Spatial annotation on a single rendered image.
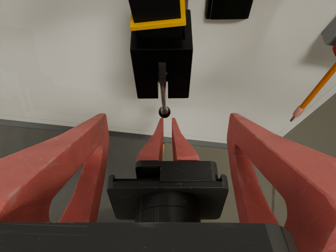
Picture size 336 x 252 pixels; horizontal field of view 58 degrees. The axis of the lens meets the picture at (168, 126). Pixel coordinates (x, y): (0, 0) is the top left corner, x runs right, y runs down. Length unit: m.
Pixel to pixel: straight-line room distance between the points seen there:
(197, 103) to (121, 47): 0.14
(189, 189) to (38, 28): 0.21
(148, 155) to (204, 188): 0.06
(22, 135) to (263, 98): 1.14
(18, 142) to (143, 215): 1.19
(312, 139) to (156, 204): 1.50
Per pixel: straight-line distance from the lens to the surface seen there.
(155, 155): 0.27
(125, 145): 1.38
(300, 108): 0.26
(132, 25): 0.21
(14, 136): 1.42
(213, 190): 0.26
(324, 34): 0.35
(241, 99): 0.42
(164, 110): 0.32
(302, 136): 1.68
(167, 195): 0.25
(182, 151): 0.27
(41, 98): 0.43
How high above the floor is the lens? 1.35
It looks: 77 degrees down
